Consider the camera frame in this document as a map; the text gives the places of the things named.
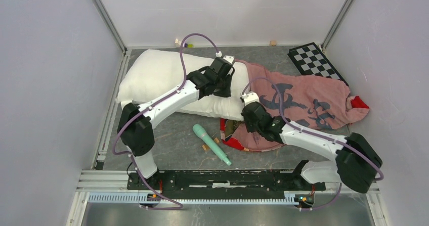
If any pink red patterned pillowcase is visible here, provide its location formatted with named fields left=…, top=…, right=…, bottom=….
left=237, top=60, right=370, bottom=130

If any white pillow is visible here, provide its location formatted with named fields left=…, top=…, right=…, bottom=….
left=115, top=49, right=249, bottom=121

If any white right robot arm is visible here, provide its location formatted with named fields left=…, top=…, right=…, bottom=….
left=241, top=102, right=384, bottom=193

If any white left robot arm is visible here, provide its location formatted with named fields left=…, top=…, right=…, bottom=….
left=117, top=56, right=235, bottom=189

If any small toy bottle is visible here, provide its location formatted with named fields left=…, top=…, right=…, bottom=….
left=175, top=38, right=194, bottom=48

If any teal toy microphone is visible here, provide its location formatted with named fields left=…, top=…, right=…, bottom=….
left=192, top=124, right=232, bottom=166

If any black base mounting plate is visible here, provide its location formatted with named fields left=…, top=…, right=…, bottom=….
left=146, top=169, right=326, bottom=199

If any black white checkerboard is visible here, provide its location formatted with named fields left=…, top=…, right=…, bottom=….
left=288, top=42, right=348, bottom=86

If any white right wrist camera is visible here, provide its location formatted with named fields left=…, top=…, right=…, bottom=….
left=240, top=92, right=260, bottom=106

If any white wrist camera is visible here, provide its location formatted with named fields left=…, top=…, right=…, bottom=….
left=216, top=51, right=235, bottom=65
left=240, top=92, right=260, bottom=106

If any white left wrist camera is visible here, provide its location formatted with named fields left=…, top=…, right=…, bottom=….
left=216, top=51, right=235, bottom=65

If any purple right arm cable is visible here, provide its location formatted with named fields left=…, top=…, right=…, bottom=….
left=241, top=76, right=385, bottom=211

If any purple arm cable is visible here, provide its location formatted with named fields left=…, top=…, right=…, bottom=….
left=241, top=76, right=385, bottom=211
left=112, top=32, right=223, bottom=210

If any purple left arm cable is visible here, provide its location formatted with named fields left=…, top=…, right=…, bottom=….
left=112, top=32, right=223, bottom=210

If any light blue cable duct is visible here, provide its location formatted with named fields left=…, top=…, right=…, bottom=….
left=88, top=192, right=298, bottom=206

